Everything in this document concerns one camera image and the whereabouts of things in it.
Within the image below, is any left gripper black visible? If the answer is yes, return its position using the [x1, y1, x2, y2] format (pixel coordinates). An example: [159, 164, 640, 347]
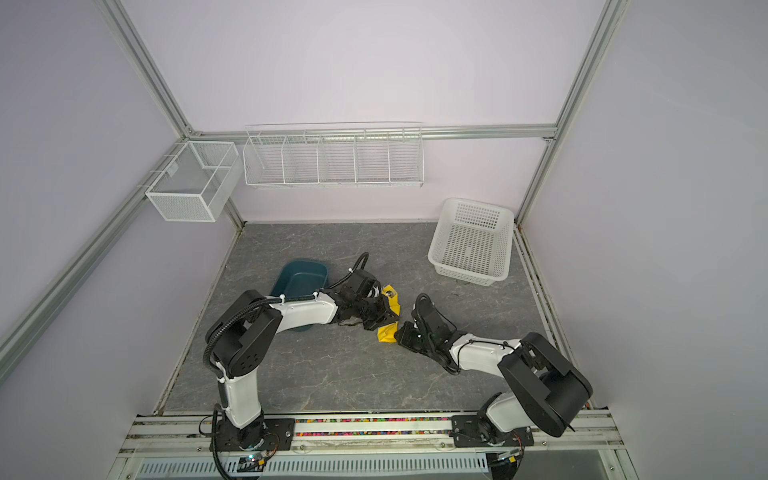
[354, 294, 401, 330]

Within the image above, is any yellow paper napkin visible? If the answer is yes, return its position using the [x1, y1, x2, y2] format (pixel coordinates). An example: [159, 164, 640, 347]
[377, 285, 401, 343]

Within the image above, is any teal plastic tray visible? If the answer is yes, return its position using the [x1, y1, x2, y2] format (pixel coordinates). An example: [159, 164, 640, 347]
[270, 260, 333, 334]

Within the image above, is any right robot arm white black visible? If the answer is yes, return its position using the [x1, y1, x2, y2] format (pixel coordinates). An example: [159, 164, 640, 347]
[394, 294, 593, 445]

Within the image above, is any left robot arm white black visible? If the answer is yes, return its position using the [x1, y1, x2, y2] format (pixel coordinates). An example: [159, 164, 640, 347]
[203, 252, 399, 430]

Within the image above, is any white plastic perforated basket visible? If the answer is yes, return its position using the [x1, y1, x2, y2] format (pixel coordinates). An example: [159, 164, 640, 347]
[428, 198, 516, 286]

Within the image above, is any white vent grille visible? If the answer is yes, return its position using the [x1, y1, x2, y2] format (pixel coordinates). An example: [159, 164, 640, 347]
[133, 452, 490, 479]

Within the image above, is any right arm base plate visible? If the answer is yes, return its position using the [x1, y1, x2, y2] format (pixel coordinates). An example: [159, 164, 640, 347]
[449, 413, 534, 448]

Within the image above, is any white wire wall shelf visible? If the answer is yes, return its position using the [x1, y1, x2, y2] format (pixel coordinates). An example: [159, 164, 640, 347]
[243, 122, 425, 188]

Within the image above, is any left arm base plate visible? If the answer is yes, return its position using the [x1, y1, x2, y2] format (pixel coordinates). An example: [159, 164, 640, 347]
[211, 417, 296, 453]

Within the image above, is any aluminium front rail frame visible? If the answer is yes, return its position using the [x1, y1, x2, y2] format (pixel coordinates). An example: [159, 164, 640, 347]
[108, 410, 638, 479]

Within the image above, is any white mesh wall box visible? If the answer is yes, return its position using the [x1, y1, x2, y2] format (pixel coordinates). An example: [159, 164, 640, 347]
[145, 141, 244, 223]

